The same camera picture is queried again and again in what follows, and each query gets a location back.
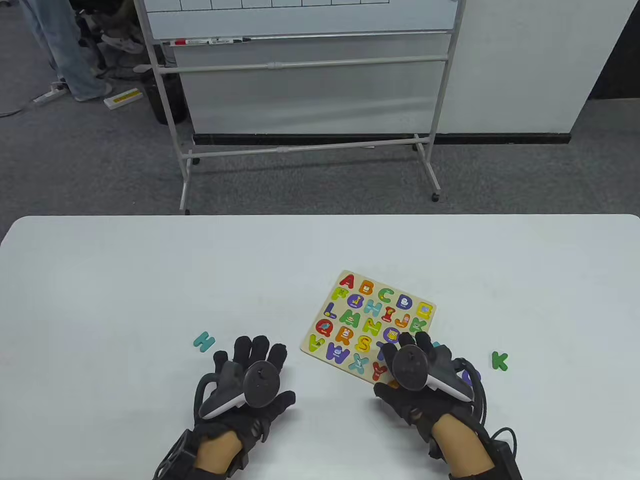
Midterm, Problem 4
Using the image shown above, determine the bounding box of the whiteboard on wheeled stand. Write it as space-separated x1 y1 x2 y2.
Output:
134 0 467 215

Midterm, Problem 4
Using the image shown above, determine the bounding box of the black waste bin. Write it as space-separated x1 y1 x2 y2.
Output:
142 75 188 126

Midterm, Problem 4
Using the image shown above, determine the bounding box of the white power strip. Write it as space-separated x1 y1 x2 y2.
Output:
32 82 68 106

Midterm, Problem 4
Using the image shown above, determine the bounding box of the white floor cable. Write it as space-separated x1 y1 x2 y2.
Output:
0 97 36 118

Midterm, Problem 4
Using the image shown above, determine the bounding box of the black glove cable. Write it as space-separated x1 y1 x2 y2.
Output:
465 372 518 451
194 372 221 416

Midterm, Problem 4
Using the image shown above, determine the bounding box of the person's left hand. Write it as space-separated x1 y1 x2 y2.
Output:
192 335 297 453

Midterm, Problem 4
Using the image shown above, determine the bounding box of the white and yellow box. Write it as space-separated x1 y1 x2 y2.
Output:
103 88 143 111

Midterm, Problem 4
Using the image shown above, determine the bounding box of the grey black hand controller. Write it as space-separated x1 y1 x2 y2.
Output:
199 361 293 421
391 345 475 403

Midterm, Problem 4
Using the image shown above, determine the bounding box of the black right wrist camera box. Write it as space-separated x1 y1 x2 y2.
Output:
492 440 523 480

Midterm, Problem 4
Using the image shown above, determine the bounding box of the black right glove cable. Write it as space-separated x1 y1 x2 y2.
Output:
465 372 518 451

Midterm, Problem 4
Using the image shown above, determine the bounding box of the black right wrist strap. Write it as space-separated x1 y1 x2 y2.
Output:
447 466 496 480

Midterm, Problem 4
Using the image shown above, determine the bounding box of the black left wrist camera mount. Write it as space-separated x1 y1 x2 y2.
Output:
152 429 201 480

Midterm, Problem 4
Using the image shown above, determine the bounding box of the person's right hand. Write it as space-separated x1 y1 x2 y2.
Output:
374 331 483 446

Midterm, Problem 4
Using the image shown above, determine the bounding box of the person's right forearm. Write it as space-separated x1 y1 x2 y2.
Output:
431 414 496 480

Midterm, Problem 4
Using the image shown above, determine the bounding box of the grey black right hand controller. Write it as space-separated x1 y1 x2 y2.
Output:
391 345 475 403

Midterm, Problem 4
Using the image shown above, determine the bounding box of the grey black left hand controller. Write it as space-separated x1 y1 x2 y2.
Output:
199 361 293 421

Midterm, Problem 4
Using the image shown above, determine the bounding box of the group of colourful letter blocks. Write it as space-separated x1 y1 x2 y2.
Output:
307 274 435 383

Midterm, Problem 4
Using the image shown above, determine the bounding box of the wooden alphabet puzzle board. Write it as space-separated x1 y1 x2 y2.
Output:
300 270 437 386

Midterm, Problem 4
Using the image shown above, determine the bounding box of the person's left forearm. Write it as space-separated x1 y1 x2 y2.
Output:
192 430 246 480

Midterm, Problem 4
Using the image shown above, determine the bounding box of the black left glove cable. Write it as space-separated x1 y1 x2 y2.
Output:
194 372 221 416

